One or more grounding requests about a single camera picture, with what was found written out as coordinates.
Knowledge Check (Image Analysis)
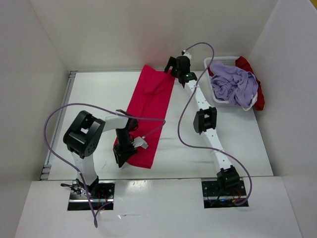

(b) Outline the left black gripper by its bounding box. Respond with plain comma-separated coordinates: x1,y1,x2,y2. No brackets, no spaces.
113,128,138,168

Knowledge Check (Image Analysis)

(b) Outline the pink t shirt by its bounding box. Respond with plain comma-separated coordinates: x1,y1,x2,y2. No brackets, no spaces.
126,65,175,169

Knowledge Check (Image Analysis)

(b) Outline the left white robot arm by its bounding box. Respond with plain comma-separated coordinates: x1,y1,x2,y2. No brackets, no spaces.
63,110,139,198

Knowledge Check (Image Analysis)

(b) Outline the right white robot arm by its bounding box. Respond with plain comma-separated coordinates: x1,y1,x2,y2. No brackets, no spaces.
164,55,240,196

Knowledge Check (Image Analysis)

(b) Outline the lavender t shirt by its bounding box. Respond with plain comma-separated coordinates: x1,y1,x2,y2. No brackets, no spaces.
210,61,259,111

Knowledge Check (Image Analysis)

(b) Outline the dark red t shirt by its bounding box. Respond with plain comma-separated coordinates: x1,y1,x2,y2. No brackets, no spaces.
208,56,265,111

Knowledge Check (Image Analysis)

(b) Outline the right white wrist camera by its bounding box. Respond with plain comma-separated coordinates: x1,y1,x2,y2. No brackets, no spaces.
181,50,192,60

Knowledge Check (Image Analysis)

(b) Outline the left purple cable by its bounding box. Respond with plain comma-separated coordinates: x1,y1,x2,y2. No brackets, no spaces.
43,104,166,228

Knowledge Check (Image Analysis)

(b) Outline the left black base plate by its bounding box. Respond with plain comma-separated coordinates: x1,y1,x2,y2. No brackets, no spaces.
61,180,115,211

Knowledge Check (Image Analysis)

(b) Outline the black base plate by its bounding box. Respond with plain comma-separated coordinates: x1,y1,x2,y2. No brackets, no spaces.
61,180,115,211
201,179,249,209

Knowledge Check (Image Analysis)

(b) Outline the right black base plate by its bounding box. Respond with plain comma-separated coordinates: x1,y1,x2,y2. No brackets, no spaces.
201,179,249,209

